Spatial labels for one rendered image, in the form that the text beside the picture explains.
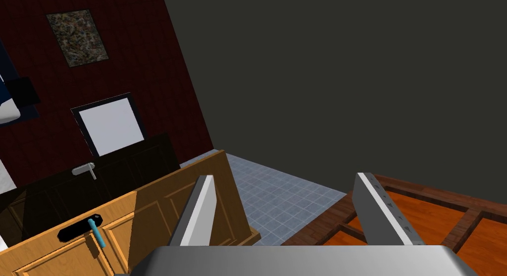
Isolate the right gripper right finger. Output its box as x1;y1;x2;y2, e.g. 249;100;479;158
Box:
351;172;427;246

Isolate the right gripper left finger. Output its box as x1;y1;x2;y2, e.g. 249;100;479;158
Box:
168;174;217;247

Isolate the light brown wooden door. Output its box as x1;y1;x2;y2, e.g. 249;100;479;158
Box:
0;150;262;276

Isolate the dark brown panelled door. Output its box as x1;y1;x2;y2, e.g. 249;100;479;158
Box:
0;132;181;245

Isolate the black and blue door handle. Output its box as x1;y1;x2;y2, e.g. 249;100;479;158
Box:
57;214;108;249

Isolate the grey lever door handle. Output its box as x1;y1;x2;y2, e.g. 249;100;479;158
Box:
71;162;98;181

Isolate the white picture with black frame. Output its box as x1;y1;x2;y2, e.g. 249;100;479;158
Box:
70;92;148;158

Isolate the speckled brown wall picture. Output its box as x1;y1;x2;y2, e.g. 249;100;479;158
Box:
45;8;110;68

